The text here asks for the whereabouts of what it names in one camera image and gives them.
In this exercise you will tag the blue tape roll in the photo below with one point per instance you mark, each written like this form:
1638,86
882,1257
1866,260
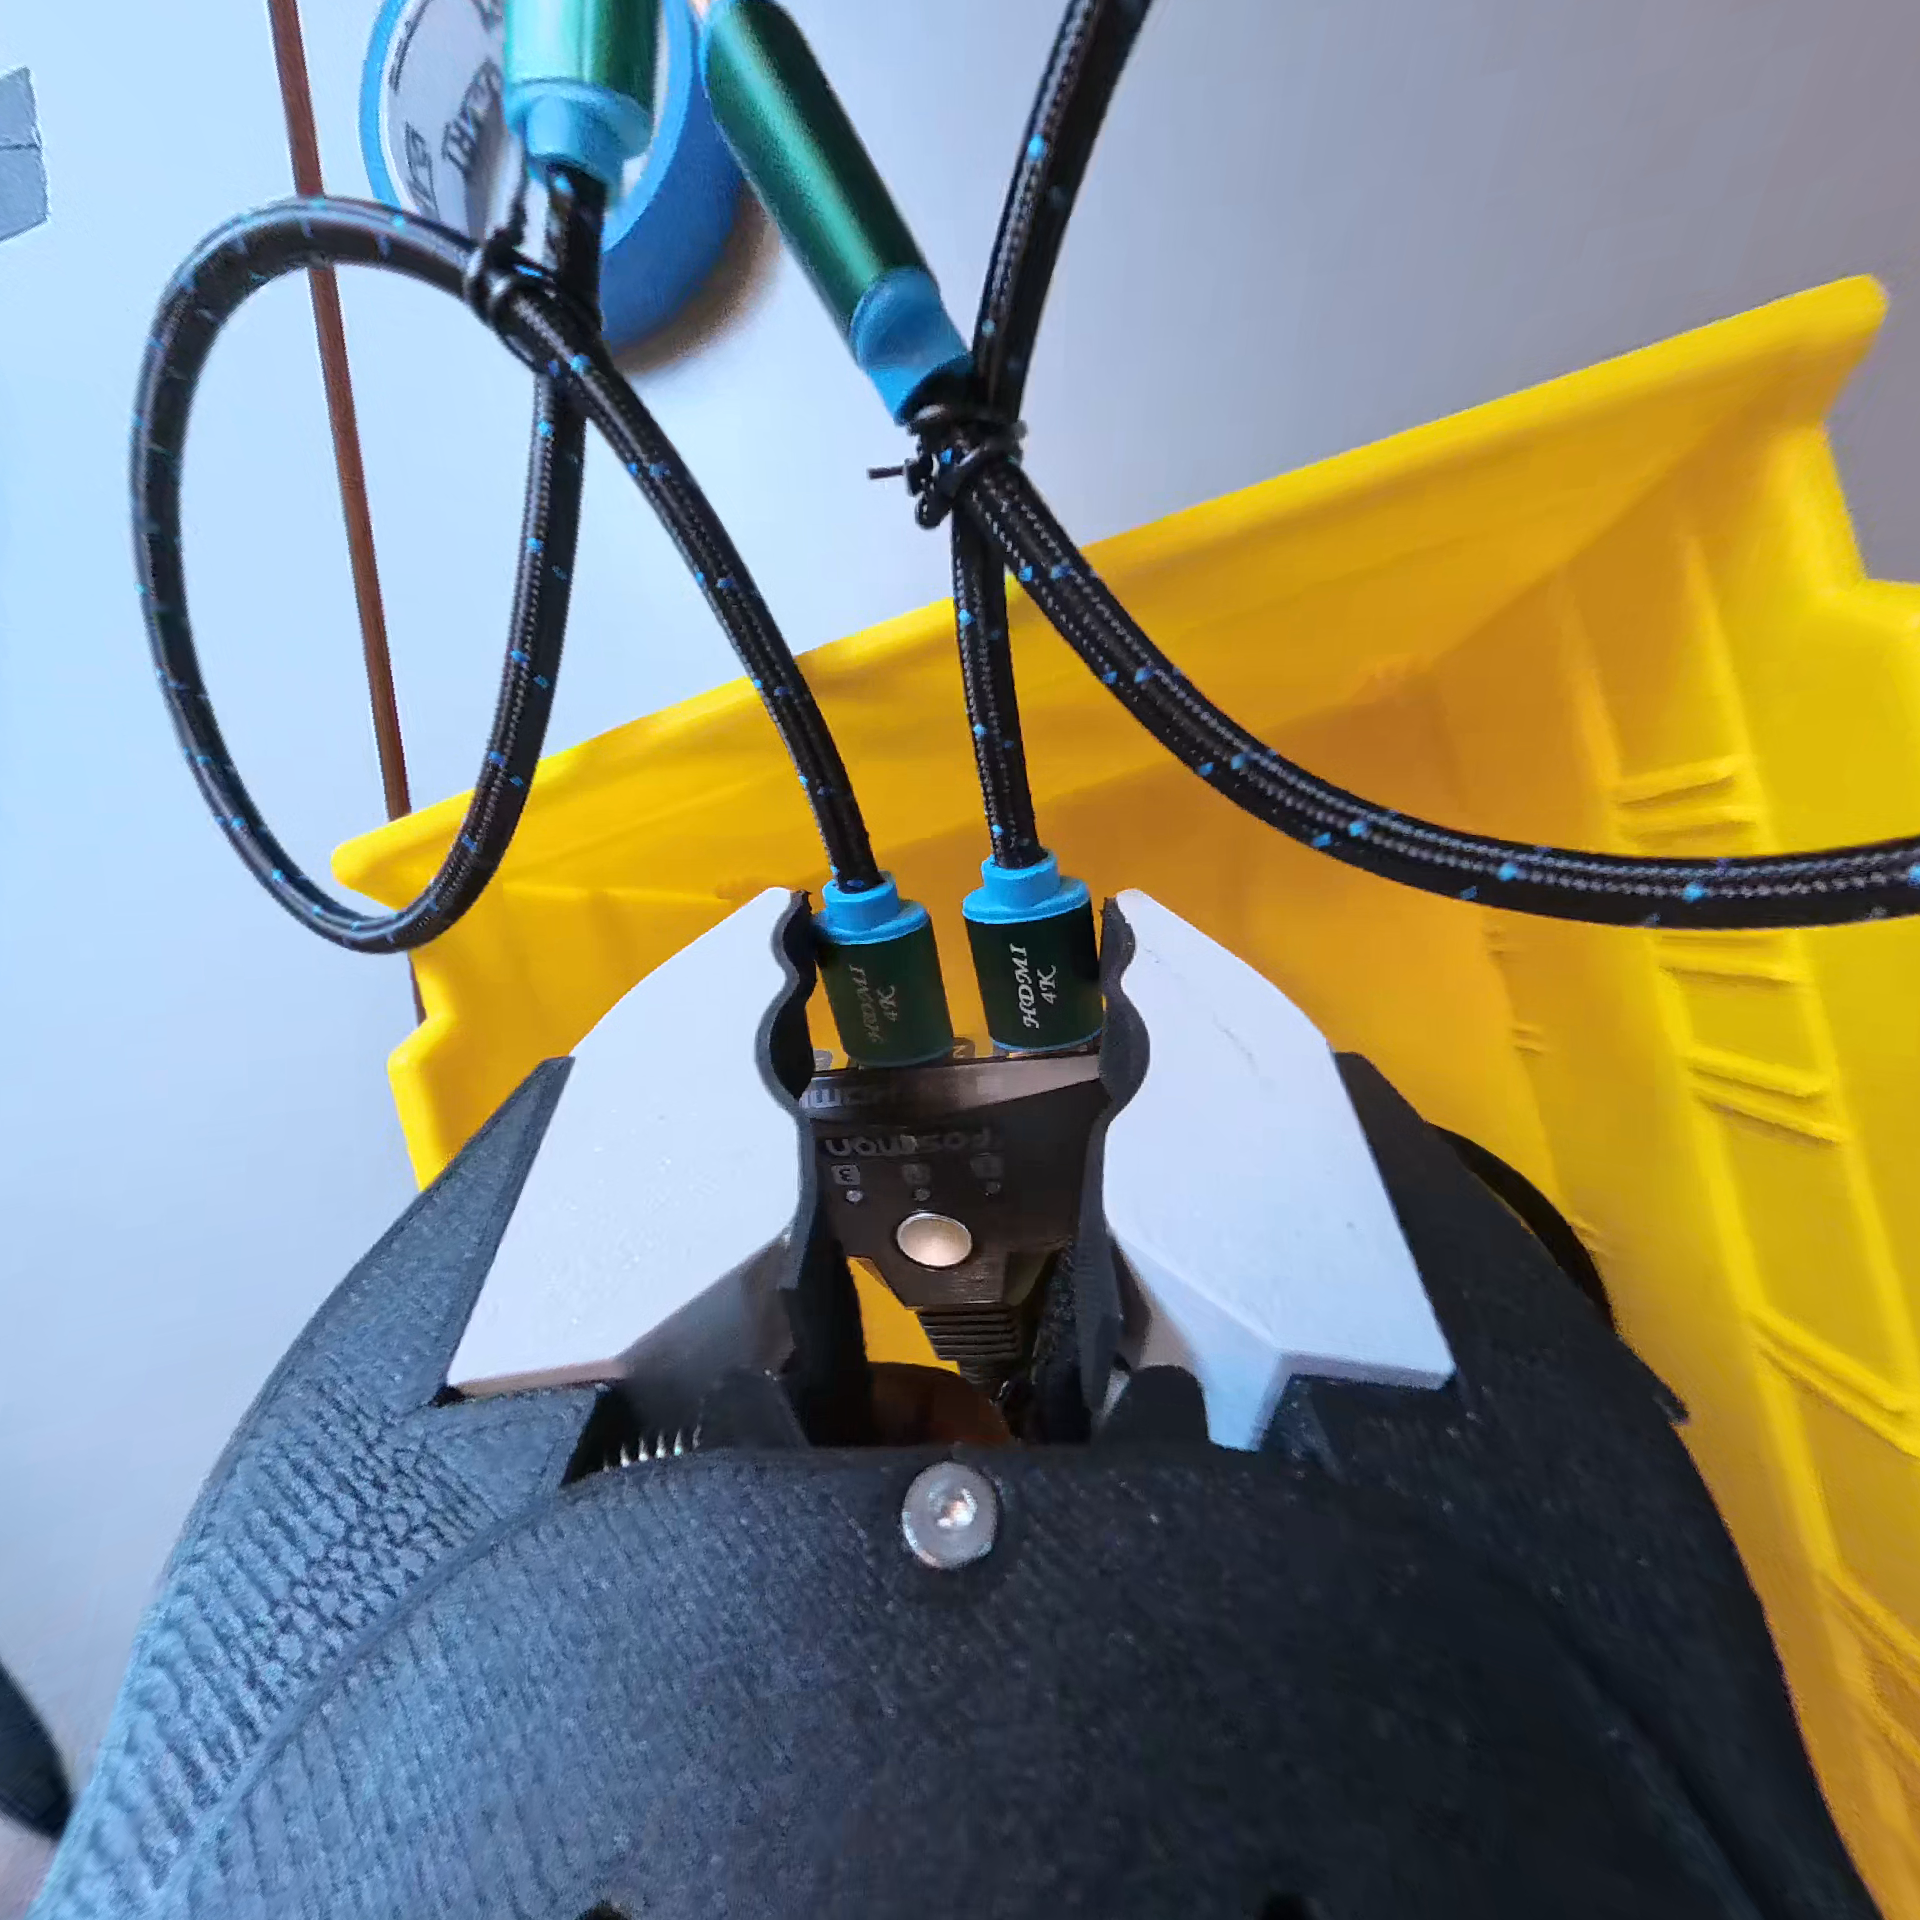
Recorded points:
681,226

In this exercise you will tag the grey tape piece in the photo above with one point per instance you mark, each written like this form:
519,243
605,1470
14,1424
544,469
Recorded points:
20,158

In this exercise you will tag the thin brown rod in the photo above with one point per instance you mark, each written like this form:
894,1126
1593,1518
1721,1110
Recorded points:
353,480

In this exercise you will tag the black quilted mat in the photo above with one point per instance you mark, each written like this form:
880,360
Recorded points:
1515,1201

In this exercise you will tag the black HDMI switch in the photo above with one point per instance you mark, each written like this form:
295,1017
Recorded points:
929,1155

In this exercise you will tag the yellow plastic bin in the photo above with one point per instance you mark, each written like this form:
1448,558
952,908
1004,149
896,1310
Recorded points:
1425,751

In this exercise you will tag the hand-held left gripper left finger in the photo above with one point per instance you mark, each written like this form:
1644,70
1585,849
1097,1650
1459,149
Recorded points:
645,1201

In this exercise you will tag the black zip tie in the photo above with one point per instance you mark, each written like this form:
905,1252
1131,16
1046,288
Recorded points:
960,451
517,284

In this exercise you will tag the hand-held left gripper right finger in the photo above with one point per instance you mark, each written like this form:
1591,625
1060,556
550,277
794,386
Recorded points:
1277,1201

